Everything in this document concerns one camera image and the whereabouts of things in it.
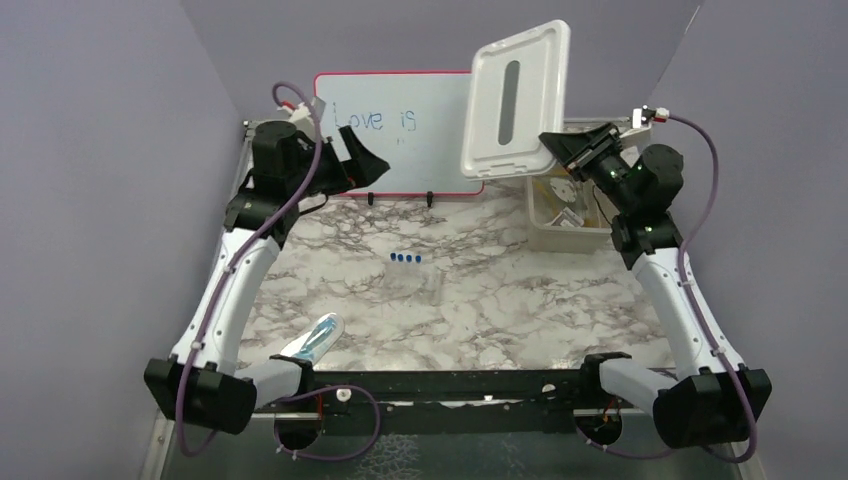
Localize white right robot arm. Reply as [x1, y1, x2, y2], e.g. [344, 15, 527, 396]
[539, 124, 772, 462]

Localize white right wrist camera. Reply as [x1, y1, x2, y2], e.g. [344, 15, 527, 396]
[619, 105, 671, 148]

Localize pink framed whiteboard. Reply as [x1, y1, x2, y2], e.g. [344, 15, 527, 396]
[313, 71, 484, 198]

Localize blue item blister pack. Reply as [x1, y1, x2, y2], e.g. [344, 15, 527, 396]
[280, 312, 345, 365]

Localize yellow rubber tubing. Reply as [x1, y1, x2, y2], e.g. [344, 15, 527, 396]
[533, 178, 562, 214]

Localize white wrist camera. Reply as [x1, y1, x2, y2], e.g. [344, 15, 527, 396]
[619, 105, 671, 148]
[277, 96, 326, 134]

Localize white plastic container lid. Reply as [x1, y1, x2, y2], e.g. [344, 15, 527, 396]
[459, 19, 571, 181]

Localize bag of filter paper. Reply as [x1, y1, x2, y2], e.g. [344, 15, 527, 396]
[548, 177, 586, 216]

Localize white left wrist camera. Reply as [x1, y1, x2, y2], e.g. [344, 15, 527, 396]
[277, 96, 326, 134]

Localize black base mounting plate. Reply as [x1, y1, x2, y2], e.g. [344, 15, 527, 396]
[256, 369, 630, 436]

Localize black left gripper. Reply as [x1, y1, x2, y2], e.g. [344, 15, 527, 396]
[286, 125, 389, 201]

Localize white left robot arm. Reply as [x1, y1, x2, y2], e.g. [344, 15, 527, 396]
[144, 120, 390, 435]

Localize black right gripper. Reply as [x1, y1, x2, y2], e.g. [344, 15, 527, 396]
[540, 122, 639, 214]

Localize beige plastic bin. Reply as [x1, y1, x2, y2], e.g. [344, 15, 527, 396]
[526, 173, 618, 254]

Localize small bag black granules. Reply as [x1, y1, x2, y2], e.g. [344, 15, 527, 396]
[549, 206, 585, 228]

